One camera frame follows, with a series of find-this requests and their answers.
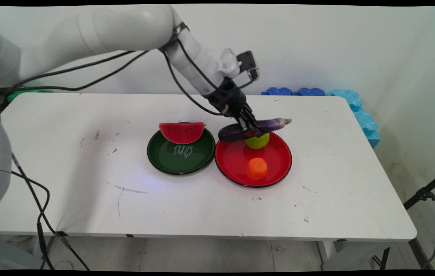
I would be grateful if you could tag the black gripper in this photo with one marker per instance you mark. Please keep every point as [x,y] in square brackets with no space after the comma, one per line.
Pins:
[229,97]

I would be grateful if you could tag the purple toy eggplant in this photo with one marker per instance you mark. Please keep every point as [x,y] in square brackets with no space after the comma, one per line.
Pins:
[273,124]

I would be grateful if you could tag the orange toy tangerine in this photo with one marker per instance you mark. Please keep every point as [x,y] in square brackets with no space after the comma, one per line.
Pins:
[257,169]

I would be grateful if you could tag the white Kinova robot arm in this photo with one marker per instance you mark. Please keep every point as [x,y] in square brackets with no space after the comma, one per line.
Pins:
[106,28]

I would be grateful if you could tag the green object behind arm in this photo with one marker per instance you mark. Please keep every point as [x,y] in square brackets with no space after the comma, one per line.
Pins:
[30,92]

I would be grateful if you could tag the green toy lime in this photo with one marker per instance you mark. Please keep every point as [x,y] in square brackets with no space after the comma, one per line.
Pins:
[257,142]

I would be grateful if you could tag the red plate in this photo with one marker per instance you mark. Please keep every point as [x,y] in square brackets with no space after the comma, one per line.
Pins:
[277,159]

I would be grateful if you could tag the toy watermelon slice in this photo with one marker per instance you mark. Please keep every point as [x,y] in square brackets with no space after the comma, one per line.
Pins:
[182,132]

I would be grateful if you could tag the dark green plate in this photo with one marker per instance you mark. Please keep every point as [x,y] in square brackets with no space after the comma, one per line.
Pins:
[181,157]

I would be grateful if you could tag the light blue foam mat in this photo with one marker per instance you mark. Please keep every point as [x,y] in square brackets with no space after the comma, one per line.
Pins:
[361,115]

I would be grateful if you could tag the black tripod stand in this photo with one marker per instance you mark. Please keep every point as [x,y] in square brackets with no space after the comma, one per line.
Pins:
[424,193]

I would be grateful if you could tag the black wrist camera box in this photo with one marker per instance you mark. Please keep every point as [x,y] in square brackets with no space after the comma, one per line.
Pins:
[248,63]

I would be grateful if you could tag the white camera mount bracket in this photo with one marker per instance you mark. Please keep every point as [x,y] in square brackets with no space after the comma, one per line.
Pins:
[228,63]

